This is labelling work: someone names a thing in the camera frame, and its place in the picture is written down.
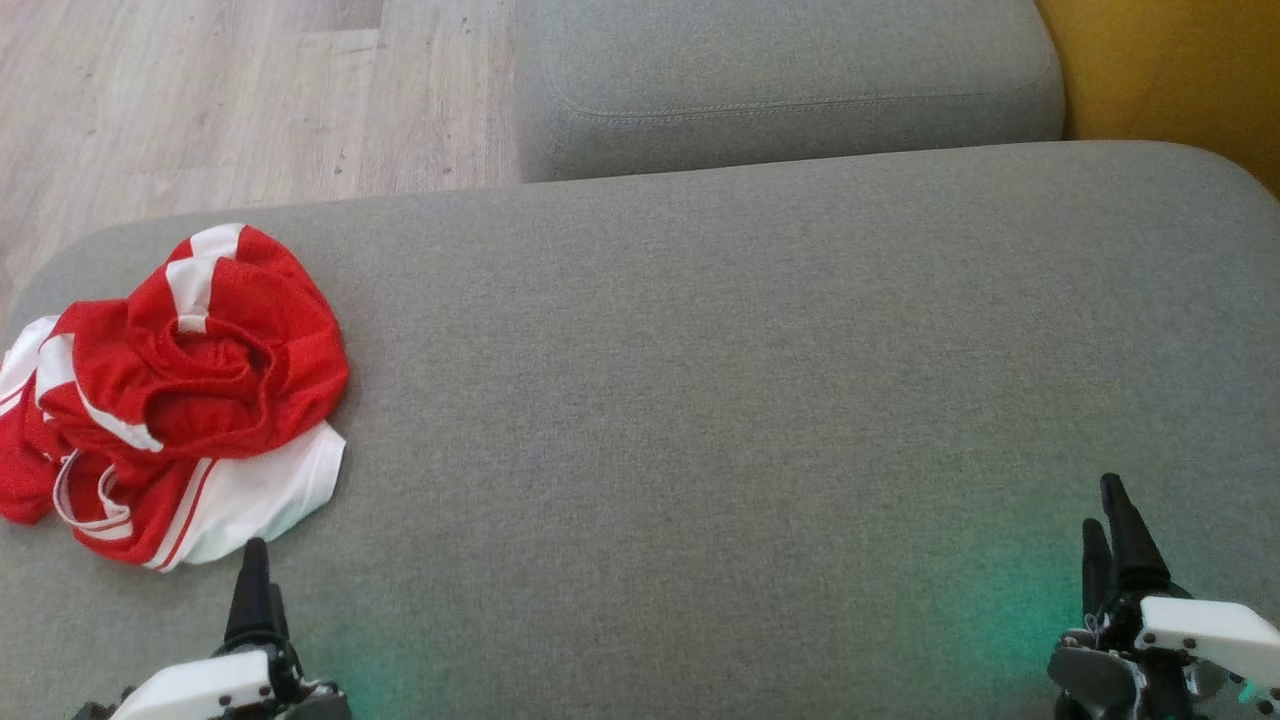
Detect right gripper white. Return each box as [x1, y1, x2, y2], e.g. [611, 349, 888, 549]
[1047, 473, 1280, 720]

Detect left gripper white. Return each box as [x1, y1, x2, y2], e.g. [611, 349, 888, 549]
[70, 537, 353, 720]

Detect red t-shirt white sleeves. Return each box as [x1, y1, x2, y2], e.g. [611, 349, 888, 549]
[0, 315, 347, 573]

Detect red mesh shorts white stripes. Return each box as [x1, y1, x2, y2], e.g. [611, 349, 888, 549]
[35, 222, 351, 463]

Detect large grey sofa seat cushion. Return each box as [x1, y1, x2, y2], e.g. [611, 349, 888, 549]
[0, 140, 1280, 720]

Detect yellow sofa back cushion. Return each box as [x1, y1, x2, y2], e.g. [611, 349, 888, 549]
[1035, 0, 1280, 197]

